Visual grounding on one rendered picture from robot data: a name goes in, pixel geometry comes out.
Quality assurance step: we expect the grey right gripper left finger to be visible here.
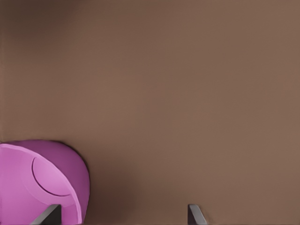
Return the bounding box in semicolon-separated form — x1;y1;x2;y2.
29;204;62;225

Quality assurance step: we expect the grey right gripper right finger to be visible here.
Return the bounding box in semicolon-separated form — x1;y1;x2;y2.
187;203;209;225

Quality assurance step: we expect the pink bowl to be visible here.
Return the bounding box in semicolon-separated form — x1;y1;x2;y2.
0;140;90;225

